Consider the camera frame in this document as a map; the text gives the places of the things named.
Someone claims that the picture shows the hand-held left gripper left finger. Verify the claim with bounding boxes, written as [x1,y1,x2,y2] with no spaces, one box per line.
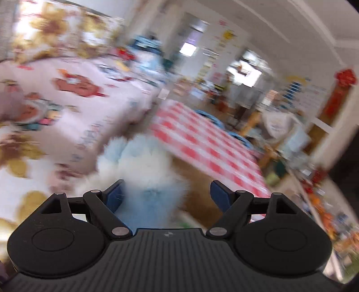
[41,180,134,240]

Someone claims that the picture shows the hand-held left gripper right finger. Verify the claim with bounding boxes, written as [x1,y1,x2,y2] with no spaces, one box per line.
[206,180,299,240]

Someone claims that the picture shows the cardboard box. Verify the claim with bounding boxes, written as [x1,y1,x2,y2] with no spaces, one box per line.
[171,159,254,222]

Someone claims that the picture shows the blue white fluffy plush toy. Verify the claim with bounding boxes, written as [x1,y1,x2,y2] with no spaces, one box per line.
[97,135,191,229]

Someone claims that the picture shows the blue chair cushion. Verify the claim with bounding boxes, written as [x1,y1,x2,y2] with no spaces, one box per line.
[196,109,225,127]
[229,131,253,149]

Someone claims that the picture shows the red white checkered tablecloth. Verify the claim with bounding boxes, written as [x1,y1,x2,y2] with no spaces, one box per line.
[149,101,268,222]

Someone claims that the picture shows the sofa with cartoon sheet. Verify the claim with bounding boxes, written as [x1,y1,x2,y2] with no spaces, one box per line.
[0,0,169,261]

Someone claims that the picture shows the floral cushion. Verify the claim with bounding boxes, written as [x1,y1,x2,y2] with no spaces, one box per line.
[11,3,124,61]

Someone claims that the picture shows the blue wall stickers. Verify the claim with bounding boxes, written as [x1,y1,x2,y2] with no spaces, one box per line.
[285,75,309,105]

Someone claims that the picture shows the red knot wall hanging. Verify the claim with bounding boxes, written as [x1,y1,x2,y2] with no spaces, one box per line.
[335,66,355,88]

